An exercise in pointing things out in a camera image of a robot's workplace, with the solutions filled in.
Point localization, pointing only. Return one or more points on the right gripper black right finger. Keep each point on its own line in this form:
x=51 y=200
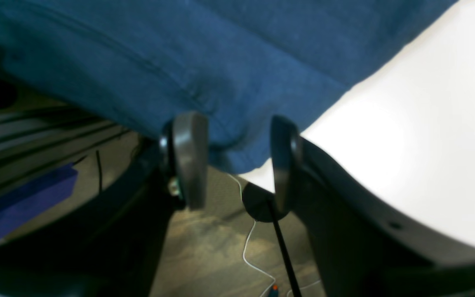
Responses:
x=362 y=246

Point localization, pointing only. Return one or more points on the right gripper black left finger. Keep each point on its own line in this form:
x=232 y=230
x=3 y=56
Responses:
x=111 y=245

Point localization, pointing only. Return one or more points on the dark blue t-shirt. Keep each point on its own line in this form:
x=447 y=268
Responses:
x=239 y=62

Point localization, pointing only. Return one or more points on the blue plastic bin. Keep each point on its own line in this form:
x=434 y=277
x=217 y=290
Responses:
x=28 y=201

